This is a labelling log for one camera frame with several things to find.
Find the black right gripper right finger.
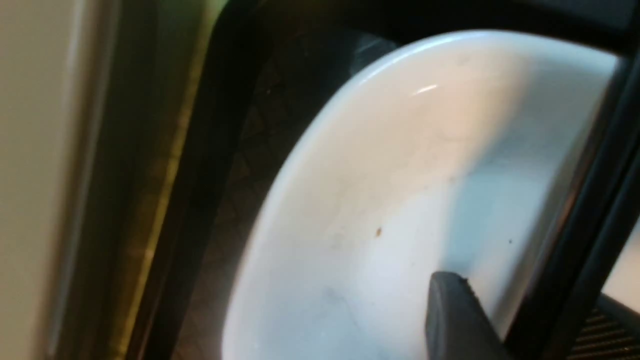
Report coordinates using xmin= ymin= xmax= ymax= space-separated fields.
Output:
xmin=570 ymin=294 xmax=640 ymax=360

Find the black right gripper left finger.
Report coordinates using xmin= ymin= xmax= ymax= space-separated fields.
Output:
xmin=425 ymin=272 xmax=510 ymax=360

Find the white square rice plate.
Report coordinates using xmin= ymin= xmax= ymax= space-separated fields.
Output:
xmin=221 ymin=30 xmax=618 ymax=360

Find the black plastic serving tray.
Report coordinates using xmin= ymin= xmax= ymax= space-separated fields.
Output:
xmin=125 ymin=0 xmax=639 ymax=360

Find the large white plastic tub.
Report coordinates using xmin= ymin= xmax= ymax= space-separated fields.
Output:
xmin=0 ymin=0 xmax=122 ymax=360

